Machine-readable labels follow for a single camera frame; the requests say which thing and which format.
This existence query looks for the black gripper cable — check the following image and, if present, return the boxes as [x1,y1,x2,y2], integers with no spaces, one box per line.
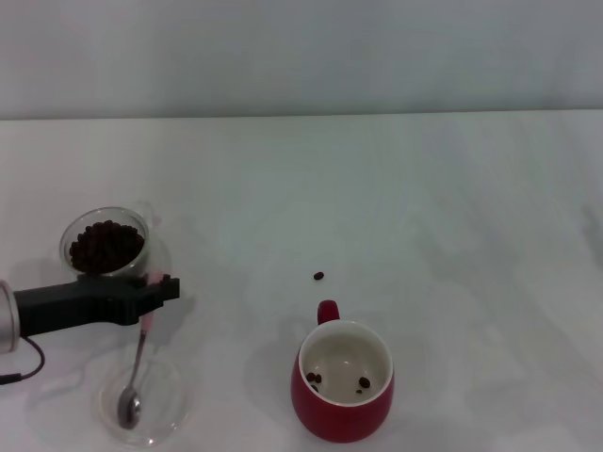
[0,335,47,386]

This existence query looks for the double-walled glass cup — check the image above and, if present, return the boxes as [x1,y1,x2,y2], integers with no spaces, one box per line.
[58,205,173,284]

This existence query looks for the pink-handled metal spoon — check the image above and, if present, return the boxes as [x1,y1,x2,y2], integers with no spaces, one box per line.
[116,271,171,430]

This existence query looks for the red ceramic mug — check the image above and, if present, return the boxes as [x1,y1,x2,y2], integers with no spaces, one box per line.
[290,299,396,444]

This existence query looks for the scooped coffee beans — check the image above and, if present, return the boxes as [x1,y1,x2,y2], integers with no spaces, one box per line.
[305,371,372,396]

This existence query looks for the coffee bean pile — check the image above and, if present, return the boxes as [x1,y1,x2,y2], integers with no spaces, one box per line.
[69,220,146,276]

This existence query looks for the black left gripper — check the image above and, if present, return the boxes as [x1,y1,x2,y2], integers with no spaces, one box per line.
[12,274,182,338]

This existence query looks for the clear glass dish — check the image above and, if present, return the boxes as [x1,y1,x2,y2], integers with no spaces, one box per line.
[95,356,190,448]

